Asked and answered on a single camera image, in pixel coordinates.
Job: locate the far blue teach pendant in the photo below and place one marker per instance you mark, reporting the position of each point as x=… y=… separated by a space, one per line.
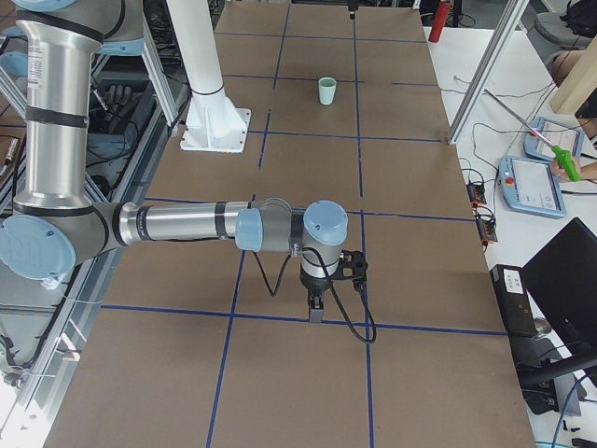
x=565 y=136

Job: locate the green paper cup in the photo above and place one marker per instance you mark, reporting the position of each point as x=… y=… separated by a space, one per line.
x=327 y=83
x=326 y=97

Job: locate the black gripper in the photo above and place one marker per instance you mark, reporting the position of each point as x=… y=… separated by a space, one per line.
x=352 y=6
x=313 y=284

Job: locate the black monitor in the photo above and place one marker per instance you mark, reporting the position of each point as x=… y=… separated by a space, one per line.
x=561 y=278

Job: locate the green handled grabber stick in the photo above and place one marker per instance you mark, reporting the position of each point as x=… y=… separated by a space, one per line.
x=563 y=155

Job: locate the brown paper table cover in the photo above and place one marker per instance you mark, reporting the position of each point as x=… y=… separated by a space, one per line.
x=191 y=351

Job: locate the blue teach pendant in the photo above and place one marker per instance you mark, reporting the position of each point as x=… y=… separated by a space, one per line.
x=528 y=186
x=565 y=136

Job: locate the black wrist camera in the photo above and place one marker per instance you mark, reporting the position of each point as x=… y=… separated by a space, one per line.
x=352 y=266

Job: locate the person's hand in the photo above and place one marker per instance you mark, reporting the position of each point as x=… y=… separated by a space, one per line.
x=561 y=170

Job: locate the aluminium frame post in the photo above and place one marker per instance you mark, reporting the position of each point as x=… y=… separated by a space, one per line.
x=500 y=37

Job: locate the near blue teach pendant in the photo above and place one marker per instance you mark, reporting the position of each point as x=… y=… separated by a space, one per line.
x=528 y=186

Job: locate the black computer box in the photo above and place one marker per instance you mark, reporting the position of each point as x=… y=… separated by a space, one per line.
x=513 y=300

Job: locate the white camera pole base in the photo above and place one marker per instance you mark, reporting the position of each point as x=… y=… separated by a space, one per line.
x=213 y=122

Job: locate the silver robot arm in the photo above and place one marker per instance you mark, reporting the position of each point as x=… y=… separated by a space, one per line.
x=55 y=227

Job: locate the red bottle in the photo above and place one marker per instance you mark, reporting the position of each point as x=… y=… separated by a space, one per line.
x=442 y=12

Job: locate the wooden board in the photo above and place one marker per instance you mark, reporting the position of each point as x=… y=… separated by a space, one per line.
x=574 y=72

